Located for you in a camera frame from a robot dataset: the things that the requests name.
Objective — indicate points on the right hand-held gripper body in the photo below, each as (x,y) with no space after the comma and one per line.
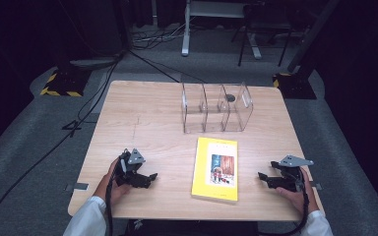
(290,177)

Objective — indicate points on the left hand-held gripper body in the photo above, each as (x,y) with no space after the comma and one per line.
(129,168)

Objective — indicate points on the yellow book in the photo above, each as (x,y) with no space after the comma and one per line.
(215,170)

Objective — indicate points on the clear acrylic book rack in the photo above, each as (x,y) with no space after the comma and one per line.
(210,111)

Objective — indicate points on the person's right hand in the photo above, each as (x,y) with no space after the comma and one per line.
(297,200)

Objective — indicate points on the person's left hand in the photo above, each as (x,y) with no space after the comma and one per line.
(111,188)

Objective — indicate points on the black round table grommet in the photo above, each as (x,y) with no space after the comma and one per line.
(230,97)

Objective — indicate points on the yellow-black striped stand base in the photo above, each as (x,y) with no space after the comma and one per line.
(297,87)
(65,83)

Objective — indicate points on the grey slanted metal pole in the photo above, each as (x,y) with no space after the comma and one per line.
(311,36)

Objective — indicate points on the black chair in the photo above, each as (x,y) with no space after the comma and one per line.
(262,23)

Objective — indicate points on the white desk frame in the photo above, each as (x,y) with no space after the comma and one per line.
(186,36)

